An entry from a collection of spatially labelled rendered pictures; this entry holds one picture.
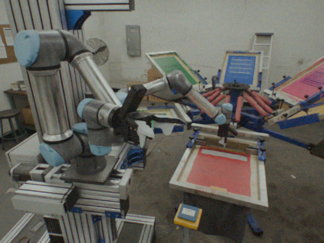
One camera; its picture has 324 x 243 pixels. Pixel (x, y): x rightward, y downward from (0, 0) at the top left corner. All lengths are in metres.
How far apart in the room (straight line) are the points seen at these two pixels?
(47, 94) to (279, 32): 5.38
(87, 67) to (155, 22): 5.41
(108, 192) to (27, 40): 0.75
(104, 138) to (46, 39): 0.40
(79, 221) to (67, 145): 0.84
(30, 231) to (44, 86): 1.80
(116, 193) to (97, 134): 0.48
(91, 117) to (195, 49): 5.36
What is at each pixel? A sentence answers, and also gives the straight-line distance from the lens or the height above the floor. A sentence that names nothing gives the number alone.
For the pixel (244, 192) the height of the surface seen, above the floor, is 0.95.
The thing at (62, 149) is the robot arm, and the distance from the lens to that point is 1.00.
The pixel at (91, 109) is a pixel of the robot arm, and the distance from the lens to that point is 0.73.
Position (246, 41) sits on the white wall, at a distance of 5.83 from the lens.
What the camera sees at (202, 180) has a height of 0.95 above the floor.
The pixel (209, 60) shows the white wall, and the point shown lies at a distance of 5.93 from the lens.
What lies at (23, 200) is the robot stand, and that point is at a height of 1.16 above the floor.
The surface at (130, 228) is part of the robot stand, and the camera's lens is 2.27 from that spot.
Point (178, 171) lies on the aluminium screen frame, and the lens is 1.57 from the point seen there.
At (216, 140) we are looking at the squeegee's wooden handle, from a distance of 1.89.
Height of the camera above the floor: 1.92
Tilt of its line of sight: 24 degrees down
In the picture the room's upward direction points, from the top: straight up
